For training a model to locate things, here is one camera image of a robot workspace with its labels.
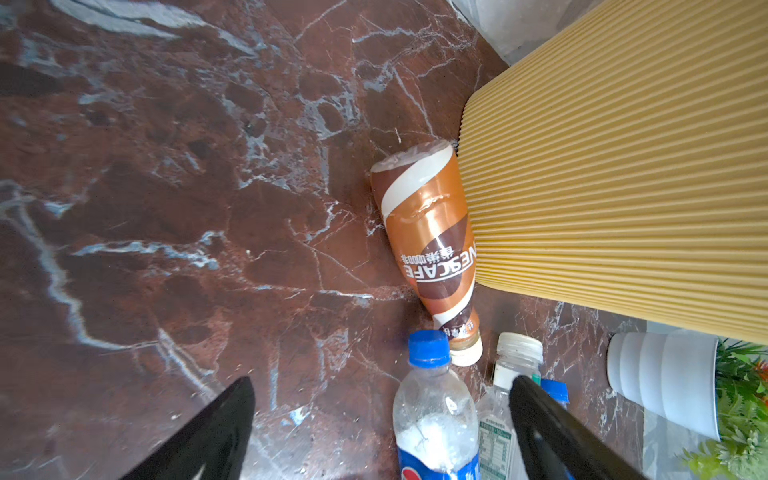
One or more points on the blue cap Pepsi water bottle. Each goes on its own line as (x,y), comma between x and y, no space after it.
(434,416)

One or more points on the white cap green label bottle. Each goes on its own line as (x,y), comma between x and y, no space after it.
(499,452)

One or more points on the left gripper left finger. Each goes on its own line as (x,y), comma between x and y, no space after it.
(212,445)

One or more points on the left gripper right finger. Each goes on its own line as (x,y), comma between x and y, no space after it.
(554,444)

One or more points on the yellow ribbed trash bin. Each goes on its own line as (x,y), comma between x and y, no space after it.
(622,166)

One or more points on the blue cap blue label bottle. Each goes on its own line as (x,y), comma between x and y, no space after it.
(558,391)

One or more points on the white ribbed flower pot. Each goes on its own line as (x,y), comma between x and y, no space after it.
(671,375)

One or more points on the artificial flower plant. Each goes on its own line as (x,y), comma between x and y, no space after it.
(740,452)

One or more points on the brown Nescafe coffee bottle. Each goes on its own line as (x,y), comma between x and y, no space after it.
(424,210)

